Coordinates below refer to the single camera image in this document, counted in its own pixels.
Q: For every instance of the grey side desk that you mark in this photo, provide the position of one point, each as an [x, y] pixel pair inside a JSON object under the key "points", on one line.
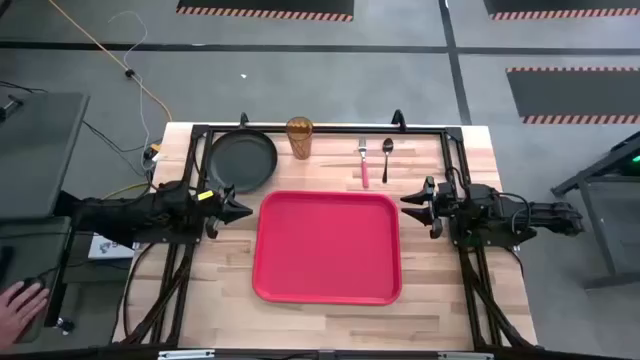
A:
{"points": [[37, 155]]}

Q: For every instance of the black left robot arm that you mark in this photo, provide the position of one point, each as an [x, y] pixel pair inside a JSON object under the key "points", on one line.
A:
{"points": [[130, 212]]}

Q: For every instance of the silver metal bracket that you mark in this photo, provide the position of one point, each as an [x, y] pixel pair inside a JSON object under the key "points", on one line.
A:
{"points": [[186, 355], [466, 356]]}

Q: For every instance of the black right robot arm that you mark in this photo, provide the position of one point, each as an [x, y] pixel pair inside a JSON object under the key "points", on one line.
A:
{"points": [[525, 215]]}

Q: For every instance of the amber translucent plastic cup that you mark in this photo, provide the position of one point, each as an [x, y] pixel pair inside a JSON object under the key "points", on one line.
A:
{"points": [[300, 142]]}

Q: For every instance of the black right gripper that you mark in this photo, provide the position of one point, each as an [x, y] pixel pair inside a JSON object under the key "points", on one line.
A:
{"points": [[452, 205]]}

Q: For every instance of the red plastic tray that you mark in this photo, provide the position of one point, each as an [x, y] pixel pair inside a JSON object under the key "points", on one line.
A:
{"points": [[327, 247]]}

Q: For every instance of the black hazard-striped floor mat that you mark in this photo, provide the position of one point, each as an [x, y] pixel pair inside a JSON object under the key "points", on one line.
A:
{"points": [[265, 7], [560, 7], [575, 95]]}

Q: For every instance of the dark round plate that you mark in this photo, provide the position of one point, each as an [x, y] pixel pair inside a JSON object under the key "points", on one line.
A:
{"points": [[242, 160]]}

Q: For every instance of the dark low desk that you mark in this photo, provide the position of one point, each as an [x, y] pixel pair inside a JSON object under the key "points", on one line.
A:
{"points": [[30, 250]]}

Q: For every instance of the black device on desk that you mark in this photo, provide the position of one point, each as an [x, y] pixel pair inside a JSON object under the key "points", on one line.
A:
{"points": [[9, 107]]}

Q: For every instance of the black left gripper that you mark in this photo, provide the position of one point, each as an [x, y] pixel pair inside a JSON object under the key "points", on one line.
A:
{"points": [[207, 207]]}

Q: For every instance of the black computer mouse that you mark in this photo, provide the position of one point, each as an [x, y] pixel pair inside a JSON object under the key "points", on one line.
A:
{"points": [[34, 285]]}

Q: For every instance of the power strip with plugs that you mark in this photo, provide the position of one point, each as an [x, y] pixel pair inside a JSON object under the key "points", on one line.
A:
{"points": [[151, 156]]}

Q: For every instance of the black aluminium table frame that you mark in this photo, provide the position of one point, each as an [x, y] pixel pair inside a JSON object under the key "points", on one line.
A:
{"points": [[200, 150]]}

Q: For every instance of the white printed box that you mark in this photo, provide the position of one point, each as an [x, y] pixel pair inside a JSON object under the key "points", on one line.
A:
{"points": [[107, 247]]}

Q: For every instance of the black metal stand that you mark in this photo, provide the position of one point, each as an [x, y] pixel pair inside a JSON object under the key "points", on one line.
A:
{"points": [[595, 200]]}

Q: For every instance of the person's hand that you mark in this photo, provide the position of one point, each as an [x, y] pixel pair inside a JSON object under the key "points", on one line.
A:
{"points": [[17, 312]]}

